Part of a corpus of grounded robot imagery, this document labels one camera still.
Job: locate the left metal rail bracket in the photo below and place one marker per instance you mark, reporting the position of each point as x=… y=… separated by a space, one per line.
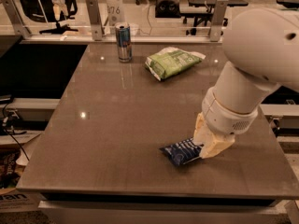
x=16 y=19

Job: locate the cardboard box with lettering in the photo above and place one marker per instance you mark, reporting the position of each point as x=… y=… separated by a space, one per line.
x=11 y=200

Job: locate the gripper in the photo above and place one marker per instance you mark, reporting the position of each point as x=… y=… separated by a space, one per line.
x=224 y=118

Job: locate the white numbered post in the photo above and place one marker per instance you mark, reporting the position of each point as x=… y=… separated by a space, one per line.
x=115 y=11

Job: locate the blue silver energy drink can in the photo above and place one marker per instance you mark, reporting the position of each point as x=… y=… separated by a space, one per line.
x=123 y=38

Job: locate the snack package on floor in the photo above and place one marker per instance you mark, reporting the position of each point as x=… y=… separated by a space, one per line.
x=8 y=173

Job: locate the right metal rail bracket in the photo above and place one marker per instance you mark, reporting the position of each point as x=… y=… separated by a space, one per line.
x=217 y=20

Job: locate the black office desk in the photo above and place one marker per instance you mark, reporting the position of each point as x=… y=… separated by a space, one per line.
x=202 y=12

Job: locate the green jalapeno chip bag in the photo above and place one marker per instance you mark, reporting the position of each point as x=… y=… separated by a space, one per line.
x=172 y=61

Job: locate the blue rxbar blueberry wrapper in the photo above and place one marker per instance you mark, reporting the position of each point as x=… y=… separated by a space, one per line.
x=182 y=152

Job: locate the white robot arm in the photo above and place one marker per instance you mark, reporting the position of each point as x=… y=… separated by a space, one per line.
x=262 y=50

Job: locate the middle metal rail bracket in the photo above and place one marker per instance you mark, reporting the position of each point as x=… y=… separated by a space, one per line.
x=95 y=19

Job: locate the metal rail bracket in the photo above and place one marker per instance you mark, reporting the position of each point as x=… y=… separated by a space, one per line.
x=217 y=20
x=16 y=19
x=95 y=19

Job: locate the black box with eyes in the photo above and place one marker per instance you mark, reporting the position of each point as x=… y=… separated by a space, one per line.
x=167 y=9

